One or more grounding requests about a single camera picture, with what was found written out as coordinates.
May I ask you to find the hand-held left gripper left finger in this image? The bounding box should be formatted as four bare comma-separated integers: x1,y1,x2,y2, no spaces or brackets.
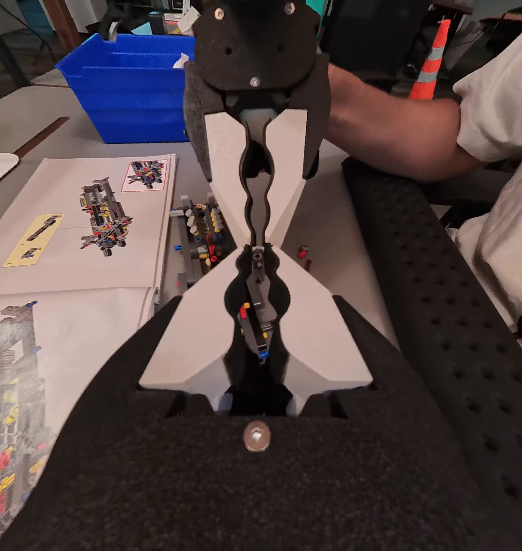
139,247,261,415

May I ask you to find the black perforated foam pad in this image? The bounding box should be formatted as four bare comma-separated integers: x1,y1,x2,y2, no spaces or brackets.
342,156,522,551

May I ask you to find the lego car chassis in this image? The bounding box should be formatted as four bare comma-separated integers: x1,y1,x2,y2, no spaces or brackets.
170,194,283,367

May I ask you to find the person's right forearm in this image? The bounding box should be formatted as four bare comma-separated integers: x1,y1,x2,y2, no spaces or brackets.
327,64,485,182

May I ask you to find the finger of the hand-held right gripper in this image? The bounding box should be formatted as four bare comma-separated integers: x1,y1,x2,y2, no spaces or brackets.
205,110,258,247
263,108,309,247

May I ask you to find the black table leg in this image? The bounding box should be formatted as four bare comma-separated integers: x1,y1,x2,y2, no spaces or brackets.
0,9,30,88

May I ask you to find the black office chair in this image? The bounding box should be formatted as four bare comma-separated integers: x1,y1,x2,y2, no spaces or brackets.
321,0,416,87

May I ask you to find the orange traffic cone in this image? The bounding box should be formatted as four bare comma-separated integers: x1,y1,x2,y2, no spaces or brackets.
409,19,452,101

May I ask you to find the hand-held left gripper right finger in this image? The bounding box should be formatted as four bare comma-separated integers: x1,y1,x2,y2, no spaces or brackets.
263,245,373,416

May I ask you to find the white paper tag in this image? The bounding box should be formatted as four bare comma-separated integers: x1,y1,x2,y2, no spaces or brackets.
177,6,200,35

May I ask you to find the grey lego axle pin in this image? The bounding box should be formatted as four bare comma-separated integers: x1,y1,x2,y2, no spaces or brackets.
249,247,267,286

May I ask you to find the blue plastic bin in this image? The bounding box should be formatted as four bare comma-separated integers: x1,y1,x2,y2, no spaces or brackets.
55,34,197,144

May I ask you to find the lego instruction booklet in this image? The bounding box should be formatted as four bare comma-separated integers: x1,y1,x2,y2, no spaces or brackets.
0,154,176,534

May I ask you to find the person's white shirt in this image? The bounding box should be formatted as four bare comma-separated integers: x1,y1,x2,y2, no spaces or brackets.
448,22,522,345

